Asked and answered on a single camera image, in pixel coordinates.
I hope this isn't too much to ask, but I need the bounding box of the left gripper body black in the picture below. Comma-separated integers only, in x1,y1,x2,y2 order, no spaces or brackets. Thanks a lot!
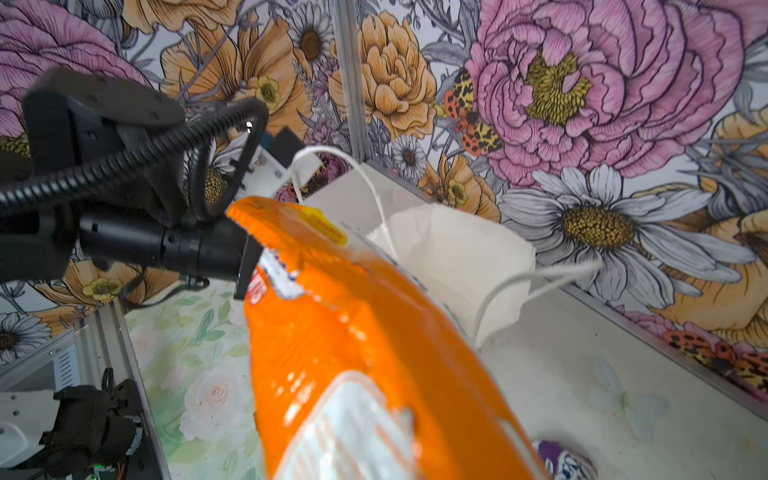
79,209,263,300

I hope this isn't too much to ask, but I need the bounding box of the orange snack bag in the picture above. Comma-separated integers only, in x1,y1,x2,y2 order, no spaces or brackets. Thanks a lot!
227,196,546,479

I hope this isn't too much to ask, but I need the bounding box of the white paper bag with print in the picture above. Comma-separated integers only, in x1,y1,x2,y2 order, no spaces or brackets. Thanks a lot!
289,146,602,349

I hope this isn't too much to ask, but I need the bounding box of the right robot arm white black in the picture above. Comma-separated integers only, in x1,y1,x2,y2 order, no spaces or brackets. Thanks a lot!
1,385,144,479

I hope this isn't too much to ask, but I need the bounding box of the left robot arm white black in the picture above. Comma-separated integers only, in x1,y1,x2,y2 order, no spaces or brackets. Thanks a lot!
1,68,269,299

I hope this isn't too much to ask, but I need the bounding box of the purple snack packet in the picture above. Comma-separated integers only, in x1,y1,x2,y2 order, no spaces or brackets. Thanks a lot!
533,440,598,480

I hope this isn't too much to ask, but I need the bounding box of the aluminium front rail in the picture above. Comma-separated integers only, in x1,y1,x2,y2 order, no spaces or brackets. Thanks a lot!
1,305,170,479

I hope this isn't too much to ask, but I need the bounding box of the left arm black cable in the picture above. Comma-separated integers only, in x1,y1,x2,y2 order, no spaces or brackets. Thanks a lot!
0,97,270,223

